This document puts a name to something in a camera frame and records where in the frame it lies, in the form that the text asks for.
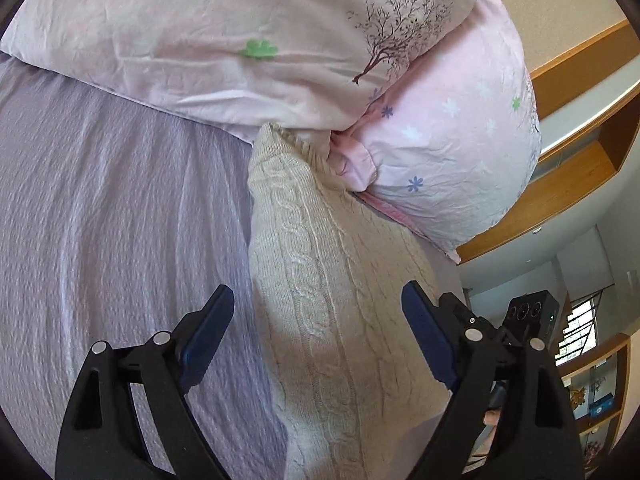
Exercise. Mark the pink flower print pillow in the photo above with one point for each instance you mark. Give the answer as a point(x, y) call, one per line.
point(450, 150)

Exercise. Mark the lilac crinkled bed sheet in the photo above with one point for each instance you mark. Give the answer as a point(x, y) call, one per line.
point(110, 235)

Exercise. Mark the person's right hand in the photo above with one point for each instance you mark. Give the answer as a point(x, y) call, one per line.
point(492, 417)

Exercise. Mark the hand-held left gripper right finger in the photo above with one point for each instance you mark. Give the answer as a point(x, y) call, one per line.
point(430, 340)

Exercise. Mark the pale pink tree print pillow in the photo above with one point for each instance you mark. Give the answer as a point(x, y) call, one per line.
point(225, 35)

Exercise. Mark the blue box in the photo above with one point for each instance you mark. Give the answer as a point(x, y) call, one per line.
point(601, 405)

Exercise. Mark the window with railing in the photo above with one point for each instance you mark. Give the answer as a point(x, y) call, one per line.
point(582, 327)

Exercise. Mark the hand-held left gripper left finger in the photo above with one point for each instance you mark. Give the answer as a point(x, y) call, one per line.
point(202, 347)

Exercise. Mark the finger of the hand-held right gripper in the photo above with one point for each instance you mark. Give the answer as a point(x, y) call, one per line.
point(472, 312)

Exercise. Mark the wooden bookshelf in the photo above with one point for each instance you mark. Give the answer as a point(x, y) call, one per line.
point(600, 385)

